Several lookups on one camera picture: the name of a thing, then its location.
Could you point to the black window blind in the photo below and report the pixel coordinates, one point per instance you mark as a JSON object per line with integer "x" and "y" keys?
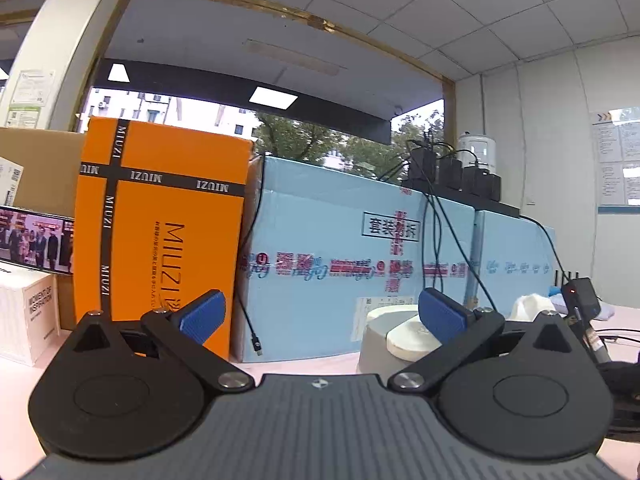
{"x": 240, "y": 105}

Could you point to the white plastic jar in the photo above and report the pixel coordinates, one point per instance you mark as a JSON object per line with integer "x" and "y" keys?
{"x": 477, "y": 152}

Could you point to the black power adapter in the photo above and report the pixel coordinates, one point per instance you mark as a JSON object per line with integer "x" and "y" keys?
{"x": 473, "y": 180}
{"x": 492, "y": 187}
{"x": 424, "y": 162}
{"x": 451, "y": 174}

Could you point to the grey round container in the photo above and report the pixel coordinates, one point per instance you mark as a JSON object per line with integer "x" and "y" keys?
{"x": 372, "y": 347}

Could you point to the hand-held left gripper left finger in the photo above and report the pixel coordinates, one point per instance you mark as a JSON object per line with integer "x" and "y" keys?
{"x": 200, "y": 316}

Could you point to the brown cardboard box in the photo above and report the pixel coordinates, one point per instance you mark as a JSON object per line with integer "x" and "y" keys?
{"x": 40, "y": 170}

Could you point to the white round lid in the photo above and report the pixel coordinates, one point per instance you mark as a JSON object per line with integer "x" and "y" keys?
{"x": 407, "y": 340}

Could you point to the large light blue cardboard box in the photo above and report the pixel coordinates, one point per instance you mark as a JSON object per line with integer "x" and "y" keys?
{"x": 325, "y": 220}

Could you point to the white box with black print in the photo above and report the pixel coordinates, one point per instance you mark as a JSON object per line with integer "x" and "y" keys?
{"x": 20, "y": 320}

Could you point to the ceiling light panel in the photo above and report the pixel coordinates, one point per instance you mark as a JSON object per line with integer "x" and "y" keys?
{"x": 119, "y": 72}

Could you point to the small light blue cardboard box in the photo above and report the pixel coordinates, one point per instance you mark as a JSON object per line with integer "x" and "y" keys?
{"x": 515, "y": 240}

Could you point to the phone with lit screen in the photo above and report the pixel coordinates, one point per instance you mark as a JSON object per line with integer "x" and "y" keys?
{"x": 35, "y": 240}

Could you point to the green and white wall notice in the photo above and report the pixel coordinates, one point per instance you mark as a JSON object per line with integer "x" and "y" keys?
{"x": 24, "y": 116}

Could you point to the orange box with black bands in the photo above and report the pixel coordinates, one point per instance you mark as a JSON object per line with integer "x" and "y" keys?
{"x": 165, "y": 185}

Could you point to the wall poster with blue border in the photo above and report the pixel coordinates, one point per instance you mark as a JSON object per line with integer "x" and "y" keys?
{"x": 617, "y": 160}

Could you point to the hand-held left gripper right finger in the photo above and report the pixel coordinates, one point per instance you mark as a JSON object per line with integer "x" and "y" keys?
{"x": 440, "y": 317}

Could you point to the white crumpled cloth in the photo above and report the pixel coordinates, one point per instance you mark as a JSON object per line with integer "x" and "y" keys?
{"x": 532, "y": 306}

